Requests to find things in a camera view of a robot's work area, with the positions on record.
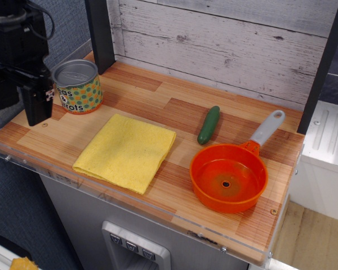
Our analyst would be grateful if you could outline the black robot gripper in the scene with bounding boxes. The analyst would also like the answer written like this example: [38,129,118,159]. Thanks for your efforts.
[0,11,54,126]

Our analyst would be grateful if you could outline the peas and carrots toy can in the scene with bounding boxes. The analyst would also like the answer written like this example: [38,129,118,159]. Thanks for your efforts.
[52,59,103,115]

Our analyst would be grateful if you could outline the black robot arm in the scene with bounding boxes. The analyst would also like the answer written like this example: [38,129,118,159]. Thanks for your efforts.
[0,1,54,126]

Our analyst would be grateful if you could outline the yellow folded cloth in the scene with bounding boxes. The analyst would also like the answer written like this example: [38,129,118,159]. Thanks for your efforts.
[73,114,176,195]

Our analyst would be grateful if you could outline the clear acrylic table guard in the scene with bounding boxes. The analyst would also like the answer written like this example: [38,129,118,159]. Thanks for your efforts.
[0,137,305,270]

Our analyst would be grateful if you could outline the grey toy fridge cabinet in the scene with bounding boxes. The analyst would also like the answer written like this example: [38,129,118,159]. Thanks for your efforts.
[41,176,249,269]

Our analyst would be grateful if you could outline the yellow object bottom left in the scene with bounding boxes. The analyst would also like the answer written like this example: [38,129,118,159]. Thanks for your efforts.
[9,257,39,270]

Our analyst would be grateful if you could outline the silver water dispenser panel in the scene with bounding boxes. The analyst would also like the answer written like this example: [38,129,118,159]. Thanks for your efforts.
[101,221,171,269]

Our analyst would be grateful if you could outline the green toy cucumber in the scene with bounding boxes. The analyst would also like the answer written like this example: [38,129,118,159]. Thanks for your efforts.
[197,106,220,145]

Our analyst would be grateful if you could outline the white toy sink unit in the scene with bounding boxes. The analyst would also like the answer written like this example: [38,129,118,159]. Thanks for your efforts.
[288,101,338,219]

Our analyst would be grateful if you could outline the black left shelf post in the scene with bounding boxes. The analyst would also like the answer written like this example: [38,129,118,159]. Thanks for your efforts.
[84,0,115,74]

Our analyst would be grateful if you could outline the black shelf post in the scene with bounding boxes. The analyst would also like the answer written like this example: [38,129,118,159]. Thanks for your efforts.
[84,0,115,74]
[297,9,338,135]

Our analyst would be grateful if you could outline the orange toy pan grey handle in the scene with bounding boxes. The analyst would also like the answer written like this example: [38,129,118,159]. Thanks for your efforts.
[189,110,286,213]

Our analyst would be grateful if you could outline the black right shelf post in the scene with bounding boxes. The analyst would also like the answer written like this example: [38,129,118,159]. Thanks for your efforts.
[297,9,338,135]

